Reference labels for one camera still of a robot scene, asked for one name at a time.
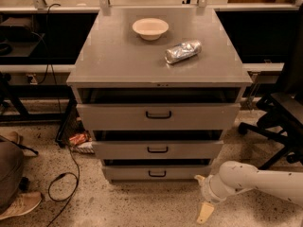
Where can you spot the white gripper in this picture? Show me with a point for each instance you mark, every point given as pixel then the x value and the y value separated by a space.
pixel 209 189

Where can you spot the crushed silver can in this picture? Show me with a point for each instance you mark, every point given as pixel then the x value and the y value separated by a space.
pixel 183 51

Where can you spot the grey bottom drawer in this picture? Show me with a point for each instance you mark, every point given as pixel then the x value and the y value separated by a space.
pixel 153 173

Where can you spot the grey metal drawer cabinet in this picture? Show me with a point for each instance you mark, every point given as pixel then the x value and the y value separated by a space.
pixel 117 66

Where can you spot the orange snack packet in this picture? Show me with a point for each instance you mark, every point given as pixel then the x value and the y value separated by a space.
pixel 78 139

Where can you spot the grey top drawer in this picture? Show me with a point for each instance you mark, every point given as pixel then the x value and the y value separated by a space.
pixel 158 117

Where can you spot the person's trouser leg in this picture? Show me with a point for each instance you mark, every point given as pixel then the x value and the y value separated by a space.
pixel 11 173

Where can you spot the grey middle drawer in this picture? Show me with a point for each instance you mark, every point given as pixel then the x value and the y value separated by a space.
pixel 130 150

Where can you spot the beige sneaker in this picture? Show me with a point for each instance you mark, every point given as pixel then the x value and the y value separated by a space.
pixel 23 204

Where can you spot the black office chair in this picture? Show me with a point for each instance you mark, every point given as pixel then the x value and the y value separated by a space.
pixel 283 118

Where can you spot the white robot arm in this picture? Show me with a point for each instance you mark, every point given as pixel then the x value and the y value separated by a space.
pixel 234 178

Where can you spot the grey drawer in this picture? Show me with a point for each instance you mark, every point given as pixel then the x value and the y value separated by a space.
pixel 158 117
pixel 153 173
pixel 130 150

